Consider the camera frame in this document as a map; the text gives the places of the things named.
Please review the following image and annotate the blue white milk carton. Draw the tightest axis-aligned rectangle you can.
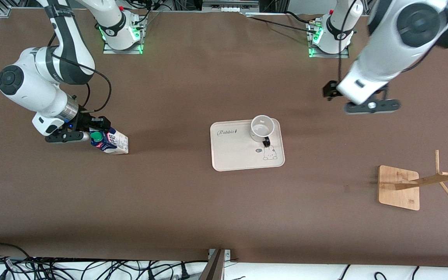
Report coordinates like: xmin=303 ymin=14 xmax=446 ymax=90
xmin=90 ymin=128 xmax=130 ymax=156

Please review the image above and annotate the white mug black handle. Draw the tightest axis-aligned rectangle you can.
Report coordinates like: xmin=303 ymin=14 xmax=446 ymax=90
xmin=250 ymin=115 xmax=276 ymax=147

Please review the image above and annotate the wooden cup rack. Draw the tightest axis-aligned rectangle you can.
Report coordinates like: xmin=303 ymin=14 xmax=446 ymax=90
xmin=378 ymin=150 xmax=448 ymax=211

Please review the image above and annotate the beige rabbit print tray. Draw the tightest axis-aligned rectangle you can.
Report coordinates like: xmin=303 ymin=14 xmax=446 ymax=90
xmin=210 ymin=119 xmax=285 ymax=172

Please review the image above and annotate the aluminium profile bar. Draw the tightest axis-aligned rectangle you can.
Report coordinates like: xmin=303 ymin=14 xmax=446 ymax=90
xmin=199 ymin=249 xmax=232 ymax=280

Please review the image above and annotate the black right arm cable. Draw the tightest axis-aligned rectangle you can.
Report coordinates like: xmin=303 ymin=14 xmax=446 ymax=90
xmin=47 ymin=33 xmax=112 ymax=113

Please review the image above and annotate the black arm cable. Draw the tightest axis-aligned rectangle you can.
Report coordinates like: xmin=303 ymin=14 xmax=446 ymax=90
xmin=47 ymin=33 xmax=112 ymax=113
xmin=337 ymin=0 xmax=359 ymax=84

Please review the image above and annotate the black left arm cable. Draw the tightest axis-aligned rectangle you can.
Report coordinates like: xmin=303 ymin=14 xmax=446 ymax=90
xmin=337 ymin=0 xmax=359 ymax=84

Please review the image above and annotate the short black table cable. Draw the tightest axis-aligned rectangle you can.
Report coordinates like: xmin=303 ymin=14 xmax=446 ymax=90
xmin=284 ymin=11 xmax=313 ymax=25

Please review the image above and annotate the long black table cable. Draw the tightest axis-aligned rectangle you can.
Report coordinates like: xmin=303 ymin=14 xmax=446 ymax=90
xmin=245 ymin=16 xmax=319 ymax=34

